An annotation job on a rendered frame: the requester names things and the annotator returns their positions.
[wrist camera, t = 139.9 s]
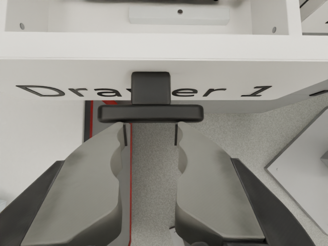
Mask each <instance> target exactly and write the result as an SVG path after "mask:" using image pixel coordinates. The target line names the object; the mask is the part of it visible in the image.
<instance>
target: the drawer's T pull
mask: <svg viewBox="0 0 328 246"><path fill-rule="evenodd" d="M131 103H132V104H104V105H100V106H99V107H98V111H97V119H98V121H99V122H101V123H117V122H122V123H178V122H185V123H198V122H202V121H203V119H204V109H203V107H202V106H201V105H198V104H170V103H171V75H170V73H169V72H133V73H132V75H131Z"/></svg>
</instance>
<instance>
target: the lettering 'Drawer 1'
mask: <svg viewBox="0 0 328 246"><path fill-rule="evenodd" d="M16 87H19V88H21V89H23V90H26V91H28V92H31V93H33V94H35V95H38V96H40V97H59V96H64V95H65V93H64V92H62V91H61V90H58V89H55V88H52V87H46V86H34V85H16ZM27 87H32V88H46V89H51V90H54V91H56V92H58V93H59V94H58V95H42V94H40V93H37V92H35V91H33V90H31V89H28V88H27ZM271 87H272V86H257V87H255V88H262V89H260V90H258V91H256V92H255V93H253V94H251V95H242V96H241V97H260V96H261V95H257V94H259V93H261V92H263V91H265V90H267V89H269V88H271ZM68 90H70V91H72V92H73V93H75V94H76V95H78V96H79V97H84V96H83V95H82V94H80V93H79V92H78V91H80V90H87V89H86V88H79V89H76V90H75V89H68ZM94 90H95V91H98V90H109V91H112V92H98V93H97V95H99V96H103V97H114V96H118V97H122V95H121V94H120V93H119V91H117V90H115V89H108V88H99V89H94ZM126 90H128V91H129V92H131V89H126ZM183 90H190V91H193V92H179V91H183ZM219 90H224V91H225V90H226V89H209V90H208V91H207V92H206V93H205V94H204V95H203V97H207V96H208V95H209V94H210V93H211V92H213V91H219ZM103 93H115V95H103ZM197 93H198V91H197V90H196V89H189V88H186V89H177V90H174V91H173V92H172V95H173V96H177V97H193V96H194V95H178V94H197Z"/></svg>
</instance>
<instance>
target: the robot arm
mask: <svg viewBox="0 0 328 246"><path fill-rule="evenodd" d="M127 136H128V127H127V123H122V122H117V123H115V124H113V125H112V126H110V127H108V128H107V129H105V130H103V131H102V132H100V133H98V134H97V135H95V136H93V137H92V138H90V139H89V140H87V141H86V142H84V143H83V144H81V145H80V146H79V147H78V148H76V149H75V150H74V151H73V152H72V153H71V154H70V155H69V156H68V157H67V158H66V159H65V160H61V161H55V162H54V163H53V164H52V165H51V166H50V167H49V168H48V169H47V170H46V171H45V172H43V173H42V174H41V175H40V176H39V177H38V178H37V179H36V180H35V181H34V182H33V183H32V184H31V185H30V186H29V187H28V188H27V189H25V190H24V191H23V192H22V193H21V194H20V195H19V196H18V197H17V198H16V199H15V200H13V201H12V202H11V203H10V204H9V205H8V206H7V207H6V208H5V209H4V210H3V211H2V212H1V213H0V246H107V245H108V244H110V243H111V242H112V241H114V240H115V239H116V238H117V237H118V236H119V235H120V233H121V230H122V214H123V208H122V201H121V193H120V185H119V181H118V179H117V178H116V177H117V175H118V174H119V173H120V172H121V170H122V168H123V165H122V156H121V152H122V150H123V149H124V148H125V146H127ZM174 145H176V146H177V148H178V149H179V157H178V169H179V170H180V172H181V173H182V175H181V177H180V178H179V179H178V180H177V190H176V205H175V230H176V233H177V234H178V235H179V236H180V237H181V238H182V239H184V240H185V241H186V242H188V243H189V244H190V245H191V246H316V245H315V244H314V242H313V240H312V239H311V238H310V236H309V235H308V233H307V232H306V231H305V229H304V228H303V226H302V225H301V224H300V223H299V221H298V220H297V219H296V218H295V216H294V215H293V214H292V213H291V212H290V210H289V209H288V208H287V207H286V206H285V205H284V204H283V203H282V202H281V201H280V200H279V199H278V198H277V197H276V196H275V195H274V194H273V193H272V192H271V191H270V190H269V189H268V188H267V187H266V186H265V185H264V184H263V183H262V182H261V181H260V180H259V179H258V178H257V177H256V176H255V175H254V174H253V173H252V172H251V171H250V170H249V169H248V168H247V167H246V166H245V164H244V163H243V162H242V161H241V160H240V159H239V158H231V156H230V155H229V154H228V153H227V152H226V151H225V150H224V149H223V148H221V147H220V146H219V145H218V144H217V143H215V142H214V141H213V140H212V139H210V138H209V137H207V136H206V135H204V134H203V133H201V132H199V131H198V130H196V129H195V128H193V127H191V126H190V125H188V124H186V123H185V122H178V123H175V143H174Z"/></svg>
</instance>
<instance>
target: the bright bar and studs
mask: <svg viewBox="0 0 328 246"><path fill-rule="evenodd" d="M129 20H130V23H131V24H169V25H227V23H228V22H229V20H230V13H229V8H204V7H152V6H130V7H129Z"/></svg>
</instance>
